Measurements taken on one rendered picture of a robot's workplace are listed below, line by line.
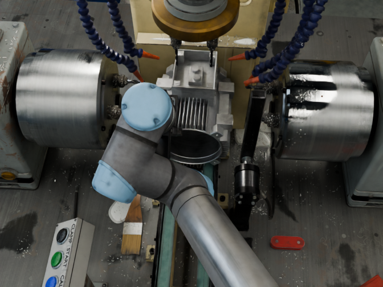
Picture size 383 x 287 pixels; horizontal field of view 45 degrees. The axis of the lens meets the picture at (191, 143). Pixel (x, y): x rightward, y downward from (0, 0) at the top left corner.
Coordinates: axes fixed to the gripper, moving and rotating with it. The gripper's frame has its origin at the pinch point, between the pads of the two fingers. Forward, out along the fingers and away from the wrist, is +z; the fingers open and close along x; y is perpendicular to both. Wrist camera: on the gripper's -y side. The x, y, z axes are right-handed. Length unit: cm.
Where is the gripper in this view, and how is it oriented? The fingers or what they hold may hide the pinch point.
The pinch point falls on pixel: (163, 134)
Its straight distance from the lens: 105.8
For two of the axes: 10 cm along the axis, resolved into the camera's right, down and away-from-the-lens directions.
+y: 0.5, -10.0, 0.5
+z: 0.3, 0.5, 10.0
